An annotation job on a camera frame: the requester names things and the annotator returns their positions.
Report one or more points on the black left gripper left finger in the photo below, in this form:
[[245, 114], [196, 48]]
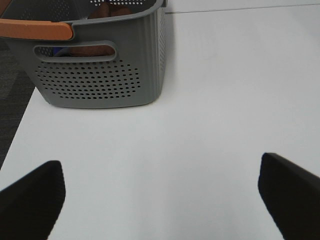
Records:
[[30, 207]]

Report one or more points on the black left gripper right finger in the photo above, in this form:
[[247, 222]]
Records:
[[291, 195]]

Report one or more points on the grey perforated plastic basket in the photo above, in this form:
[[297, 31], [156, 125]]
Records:
[[133, 76]]

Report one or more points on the brown cloth in basket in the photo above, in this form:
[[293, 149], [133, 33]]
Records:
[[105, 10]]

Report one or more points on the orange basket handle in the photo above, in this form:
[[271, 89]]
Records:
[[35, 30]]

